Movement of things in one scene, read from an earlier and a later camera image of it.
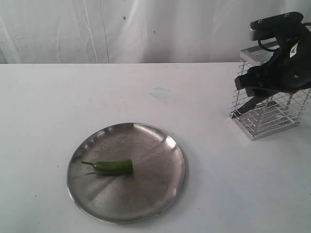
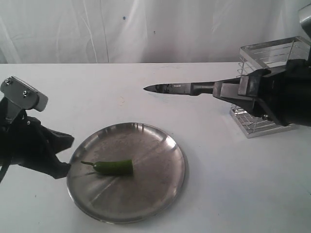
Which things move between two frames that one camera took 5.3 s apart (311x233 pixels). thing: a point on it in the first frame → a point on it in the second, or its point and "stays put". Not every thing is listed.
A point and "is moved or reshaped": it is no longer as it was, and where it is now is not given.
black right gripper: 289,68 → 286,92
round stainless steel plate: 160,169 stays put
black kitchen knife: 249,106 is moved or reshaped
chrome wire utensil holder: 273,111 stays put
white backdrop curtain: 133,31 stays put
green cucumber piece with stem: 125,166 stays put
